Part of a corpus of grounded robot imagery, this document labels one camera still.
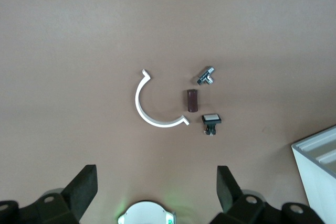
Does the white-faced black push button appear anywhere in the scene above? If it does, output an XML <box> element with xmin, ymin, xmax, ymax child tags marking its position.
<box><xmin>201</xmin><ymin>113</ymin><xmax>223</xmax><ymax>137</ymax></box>

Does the chrome metal tee fitting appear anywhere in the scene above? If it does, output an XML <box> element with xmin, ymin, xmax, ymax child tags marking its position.
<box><xmin>193</xmin><ymin>66</ymin><xmax>217</xmax><ymax>87</ymax></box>

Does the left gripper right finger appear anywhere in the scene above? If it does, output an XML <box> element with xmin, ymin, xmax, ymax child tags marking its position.
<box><xmin>209</xmin><ymin>165</ymin><xmax>325</xmax><ymax>224</ymax></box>

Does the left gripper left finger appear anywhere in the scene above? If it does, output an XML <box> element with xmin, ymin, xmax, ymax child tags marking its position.
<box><xmin>0</xmin><ymin>164</ymin><xmax>99</xmax><ymax>224</ymax></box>

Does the white semicircular pipe clamp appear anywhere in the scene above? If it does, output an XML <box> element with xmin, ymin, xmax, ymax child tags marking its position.
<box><xmin>134</xmin><ymin>68</ymin><xmax>190</xmax><ymax>129</ymax></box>

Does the white drawer cabinet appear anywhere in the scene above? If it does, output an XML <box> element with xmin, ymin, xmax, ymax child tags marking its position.
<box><xmin>291</xmin><ymin>125</ymin><xmax>336</xmax><ymax>224</ymax></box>

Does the dark brown terminal block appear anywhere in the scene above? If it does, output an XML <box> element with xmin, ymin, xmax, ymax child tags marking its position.
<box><xmin>186</xmin><ymin>89</ymin><xmax>199</xmax><ymax>113</ymax></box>

